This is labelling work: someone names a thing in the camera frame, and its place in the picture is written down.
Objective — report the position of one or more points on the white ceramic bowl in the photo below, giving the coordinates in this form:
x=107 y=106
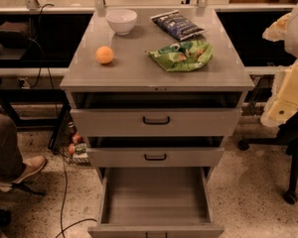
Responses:
x=121 y=21

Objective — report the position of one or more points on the person's leg brown trousers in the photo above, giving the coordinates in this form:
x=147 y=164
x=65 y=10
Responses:
x=11 y=162

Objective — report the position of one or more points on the grey open bottom drawer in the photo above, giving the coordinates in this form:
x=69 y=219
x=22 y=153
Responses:
x=155 y=203

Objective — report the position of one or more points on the dark brown box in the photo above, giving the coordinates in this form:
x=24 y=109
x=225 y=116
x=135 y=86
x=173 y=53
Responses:
x=14 y=35

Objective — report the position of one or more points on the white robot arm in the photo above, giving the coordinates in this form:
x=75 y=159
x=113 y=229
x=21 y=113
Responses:
x=291 y=38

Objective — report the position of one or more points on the green chip bag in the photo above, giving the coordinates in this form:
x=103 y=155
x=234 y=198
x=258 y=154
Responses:
x=184 y=56

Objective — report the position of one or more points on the grey middle drawer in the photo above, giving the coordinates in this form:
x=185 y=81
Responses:
x=136 y=152

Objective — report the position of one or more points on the grey metal drawer cabinet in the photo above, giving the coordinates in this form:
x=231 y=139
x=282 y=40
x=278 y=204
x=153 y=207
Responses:
x=133 y=71

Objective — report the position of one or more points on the grey top drawer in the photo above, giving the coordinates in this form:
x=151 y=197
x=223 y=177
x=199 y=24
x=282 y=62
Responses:
x=154 y=114

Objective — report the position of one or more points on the orange fruit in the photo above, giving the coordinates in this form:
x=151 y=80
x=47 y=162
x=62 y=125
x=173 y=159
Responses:
x=104 y=55

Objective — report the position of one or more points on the wire basket with cans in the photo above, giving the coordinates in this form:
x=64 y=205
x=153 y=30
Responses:
x=71 y=144

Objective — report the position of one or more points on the tan shoe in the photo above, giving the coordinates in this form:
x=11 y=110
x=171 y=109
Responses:
x=26 y=169

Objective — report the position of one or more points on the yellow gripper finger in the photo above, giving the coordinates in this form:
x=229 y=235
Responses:
x=277 y=30
x=283 y=103

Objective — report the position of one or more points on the dark blue chip bag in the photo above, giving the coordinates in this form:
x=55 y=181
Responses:
x=177 y=26

